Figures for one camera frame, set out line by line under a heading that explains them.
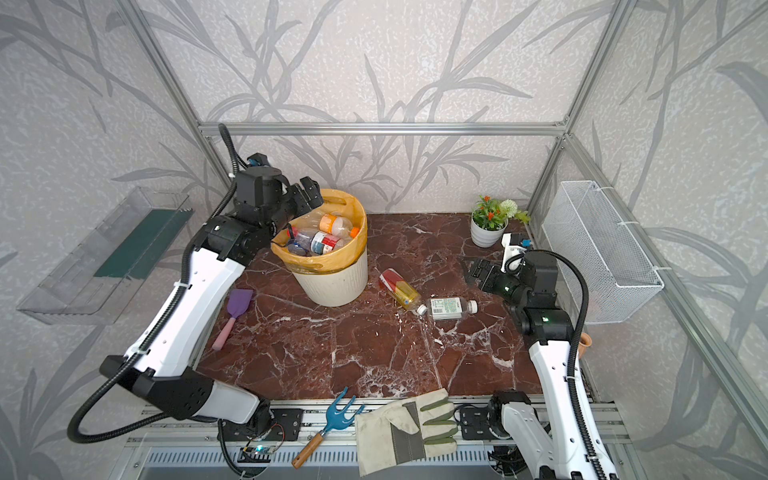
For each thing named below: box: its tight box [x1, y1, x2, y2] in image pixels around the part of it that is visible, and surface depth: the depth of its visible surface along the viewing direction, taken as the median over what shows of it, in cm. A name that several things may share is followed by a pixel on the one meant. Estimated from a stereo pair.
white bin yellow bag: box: [270, 188, 369, 307], surface depth 81 cm
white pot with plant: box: [470, 196, 531, 248], surface depth 105 cm
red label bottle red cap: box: [286, 225, 350, 255], surface depth 80 cm
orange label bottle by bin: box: [319, 214, 360, 238], surface depth 84 cm
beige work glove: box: [355, 388, 458, 477], surface depth 74 cm
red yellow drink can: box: [379, 268, 422, 310], surface depth 95 cm
